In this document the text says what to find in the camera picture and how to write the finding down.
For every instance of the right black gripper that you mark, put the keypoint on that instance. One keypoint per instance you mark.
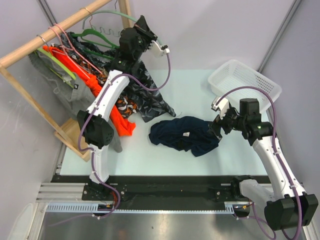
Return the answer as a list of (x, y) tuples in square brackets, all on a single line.
[(215, 125)]

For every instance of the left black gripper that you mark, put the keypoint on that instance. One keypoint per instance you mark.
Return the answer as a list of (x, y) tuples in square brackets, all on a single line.
[(145, 31)]

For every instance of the navy blue shorts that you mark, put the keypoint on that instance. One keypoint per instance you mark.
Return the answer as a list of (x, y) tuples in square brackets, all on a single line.
[(187, 133)]

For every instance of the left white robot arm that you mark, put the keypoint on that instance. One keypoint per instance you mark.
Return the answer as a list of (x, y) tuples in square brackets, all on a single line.
[(93, 122)]

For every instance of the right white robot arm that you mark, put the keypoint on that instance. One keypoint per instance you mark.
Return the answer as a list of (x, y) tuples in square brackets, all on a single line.
[(288, 205)]

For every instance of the dark camouflage shorts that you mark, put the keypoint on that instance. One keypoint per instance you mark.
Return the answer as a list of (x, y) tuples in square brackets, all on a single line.
[(150, 103)]

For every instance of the orange patterned shorts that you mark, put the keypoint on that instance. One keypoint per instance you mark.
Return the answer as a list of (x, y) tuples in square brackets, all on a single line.
[(127, 107)]

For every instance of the lime green hanger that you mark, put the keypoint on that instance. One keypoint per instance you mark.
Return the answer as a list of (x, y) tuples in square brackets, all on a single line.
[(60, 64)]

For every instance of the grey shorts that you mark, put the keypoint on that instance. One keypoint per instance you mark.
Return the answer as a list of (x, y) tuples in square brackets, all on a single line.
[(74, 95)]

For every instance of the bright orange shorts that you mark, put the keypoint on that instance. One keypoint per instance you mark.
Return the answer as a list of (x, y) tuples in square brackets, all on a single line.
[(122, 125)]

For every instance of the white plastic basket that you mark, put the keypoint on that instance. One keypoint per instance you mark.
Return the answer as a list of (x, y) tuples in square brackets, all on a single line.
[(234, 74)]

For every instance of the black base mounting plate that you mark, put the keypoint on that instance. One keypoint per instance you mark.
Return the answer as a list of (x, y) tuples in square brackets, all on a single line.
[(177, 193)]

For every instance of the wooden clothes rack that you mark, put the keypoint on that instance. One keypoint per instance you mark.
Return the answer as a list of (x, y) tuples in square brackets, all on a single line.
[(31, 46)]

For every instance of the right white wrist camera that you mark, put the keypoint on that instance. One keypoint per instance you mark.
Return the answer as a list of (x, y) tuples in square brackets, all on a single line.
[(220, 105)]

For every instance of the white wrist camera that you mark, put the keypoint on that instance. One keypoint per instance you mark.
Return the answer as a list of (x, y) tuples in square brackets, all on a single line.
[(158, 50), (220, 105)]

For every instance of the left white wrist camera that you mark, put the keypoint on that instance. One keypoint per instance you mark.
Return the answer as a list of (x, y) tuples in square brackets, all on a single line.
[(158, 50)]

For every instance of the white slotted cable duct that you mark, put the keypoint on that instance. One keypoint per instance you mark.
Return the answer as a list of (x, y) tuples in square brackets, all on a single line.
[(96, 208)]

